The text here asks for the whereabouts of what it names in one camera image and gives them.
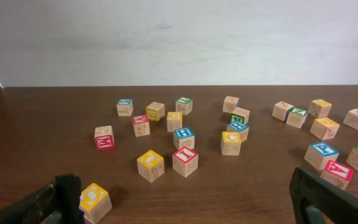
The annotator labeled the yellow o block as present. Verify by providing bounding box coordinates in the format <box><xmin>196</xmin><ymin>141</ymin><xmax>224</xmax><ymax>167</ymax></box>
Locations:
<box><xmin>79</xmin><ymin>183</ymin><xmax>112</xmax><ymax>224</ymax></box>
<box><xmin>137</xmin><ymin>150</ymin><xmax>165</xmax><ymax>182</ymax></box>

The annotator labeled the yellow C block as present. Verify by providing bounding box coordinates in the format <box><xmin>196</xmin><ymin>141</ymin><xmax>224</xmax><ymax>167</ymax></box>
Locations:
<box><xmin>221</xmin><ymin>131</ymin><xmax>242</xmax><ymax>156</ymax></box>

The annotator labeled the plain wooden block blue side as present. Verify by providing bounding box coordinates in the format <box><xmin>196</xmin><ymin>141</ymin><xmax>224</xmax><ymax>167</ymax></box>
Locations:
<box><xmin>223</xmin><ymin>96</ymin><xmax>239</xmax><ymax>113</ymax></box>

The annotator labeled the yellow O block far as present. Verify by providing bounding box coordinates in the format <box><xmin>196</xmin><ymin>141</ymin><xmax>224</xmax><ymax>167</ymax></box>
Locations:
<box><xmin>137</xmin><ymin>150</ymin><xmax>165</xmax><ymax>182</ymax></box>

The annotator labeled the yellow B block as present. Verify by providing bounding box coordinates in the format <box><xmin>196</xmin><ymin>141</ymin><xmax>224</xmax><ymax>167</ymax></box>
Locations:
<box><xmin>145</xmin><ymin>102</ymin><xmax>165</xmax><ymax>121</ymax></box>

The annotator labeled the red A block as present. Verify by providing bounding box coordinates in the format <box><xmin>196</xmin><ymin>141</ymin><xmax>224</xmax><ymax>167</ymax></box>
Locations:
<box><xmin>320</xmin><ymin>160</ymin><xmax>354</xmax><ymax>190</ymax></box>

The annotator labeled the plain block with Z engraving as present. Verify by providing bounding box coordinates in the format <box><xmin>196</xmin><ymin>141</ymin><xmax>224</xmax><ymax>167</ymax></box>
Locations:
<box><xmin>272</xmin><ymin>101</ymin><xmax>294</xmax><ymax>122</ymax></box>

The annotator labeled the blue H block left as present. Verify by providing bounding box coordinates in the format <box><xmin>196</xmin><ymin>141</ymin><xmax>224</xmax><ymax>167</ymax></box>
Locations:
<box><xmin>173</xmin><ymin>127</ymin><xmax>195</xmax><ymax>150</ymax></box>

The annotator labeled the red I block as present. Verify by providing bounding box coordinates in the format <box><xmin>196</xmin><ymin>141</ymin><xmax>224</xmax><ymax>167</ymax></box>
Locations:
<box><xmin>172</xmin><ymin>146</ymin><xmax>198</xmax><ymax>177</ymax></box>

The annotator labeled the blue H block right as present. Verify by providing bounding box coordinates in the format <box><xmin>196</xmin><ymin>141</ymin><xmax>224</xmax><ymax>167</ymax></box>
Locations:
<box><xmin>226</xmin><ymin>121</ymin><xmax>249</xmax><ymax>142</ymax></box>

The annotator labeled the yellow G block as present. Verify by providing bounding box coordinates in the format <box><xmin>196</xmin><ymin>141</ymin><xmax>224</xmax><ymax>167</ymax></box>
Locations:
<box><xmin>167</xmin><ymin>112</ymin><xmax>183</xmax><ymax>132</ymax></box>

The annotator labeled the yellow S block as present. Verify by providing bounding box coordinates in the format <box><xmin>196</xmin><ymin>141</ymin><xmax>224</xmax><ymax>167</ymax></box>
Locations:
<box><xmin>308</xmin><ymin>99</ymin><xmax>332</xmax><ymax>118</ymax></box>
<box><xmin>310</xmin><ymin>117</ymin><xmax>340</xmax><ymax>140</ymax></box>

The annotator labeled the green L block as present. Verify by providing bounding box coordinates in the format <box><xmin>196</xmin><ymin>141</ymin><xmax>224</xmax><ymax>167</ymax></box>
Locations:
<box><xmin>175</xmin><ymin>97</ymin><xmax>193</xmax><ymax>115</ymax></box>

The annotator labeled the blue S block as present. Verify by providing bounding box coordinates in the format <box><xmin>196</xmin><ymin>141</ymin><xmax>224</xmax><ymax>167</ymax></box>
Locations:
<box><xmin>116</xmin><ymin>99</ymin><xmax>134</xmax><ymax>116</ymax></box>

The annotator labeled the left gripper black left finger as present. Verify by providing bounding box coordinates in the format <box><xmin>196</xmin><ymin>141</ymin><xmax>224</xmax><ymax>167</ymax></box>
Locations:
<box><xmin>0</xmin><ymin>174</ymin><xmax>85</xmax><ymax>224</ymax></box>

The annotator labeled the green R block far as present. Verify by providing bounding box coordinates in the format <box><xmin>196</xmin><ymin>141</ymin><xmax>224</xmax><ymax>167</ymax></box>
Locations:
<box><xmin>230</xmin><ymin>107</ymin><xmax>250</xmax><ymax>124</ymax></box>

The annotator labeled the plain block blue side right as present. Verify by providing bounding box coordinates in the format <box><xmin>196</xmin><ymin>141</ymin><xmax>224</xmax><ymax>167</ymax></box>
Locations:
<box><xmin>343</xmin><ymin>108</ymin><xmax>358</xmax><ymax>130</ymax></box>

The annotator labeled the red Y block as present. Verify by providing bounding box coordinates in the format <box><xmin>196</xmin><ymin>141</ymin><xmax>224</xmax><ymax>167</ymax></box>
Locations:
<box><xmin>132</xmin><ymin>114</ymin><xmax>150</xmax><ymax>137</ymax></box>

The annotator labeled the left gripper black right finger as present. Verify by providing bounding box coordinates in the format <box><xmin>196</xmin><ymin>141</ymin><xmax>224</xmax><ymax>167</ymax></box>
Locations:
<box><xmin>289</xmin><ymin>167</ymin><xmax>358</xmax><ymax>223</ymax></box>

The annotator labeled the red M block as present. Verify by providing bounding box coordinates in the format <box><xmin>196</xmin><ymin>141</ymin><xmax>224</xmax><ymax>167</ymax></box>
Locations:
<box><xmin>94</xmin><ymin>125</ymin><xmax>114</xmax><ymax>150</ymax></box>

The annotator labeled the yellow O block near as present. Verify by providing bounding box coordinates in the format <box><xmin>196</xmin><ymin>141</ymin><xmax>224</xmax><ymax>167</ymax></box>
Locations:
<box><xmin>79</xmin><ymin>183</ymin><xmax>112</xmax><ymax>224</ymax></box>

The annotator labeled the blue P block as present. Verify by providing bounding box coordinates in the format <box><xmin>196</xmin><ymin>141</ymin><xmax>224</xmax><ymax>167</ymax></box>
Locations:
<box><xmin>304</xmin><ymin>142</ymin><xmax>339</xmax><ymax>170</ymax></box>

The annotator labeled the blue h block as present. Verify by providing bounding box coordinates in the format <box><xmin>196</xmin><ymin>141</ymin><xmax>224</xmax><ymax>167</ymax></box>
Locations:
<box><xmin>226</xmin><ymin>121</ymin><xmax>249</xmax><ymax>142</ymax></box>
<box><xmin>173</xmin><ymin>127</ymin><xmax>195</xmax><ymax>150</ymax></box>

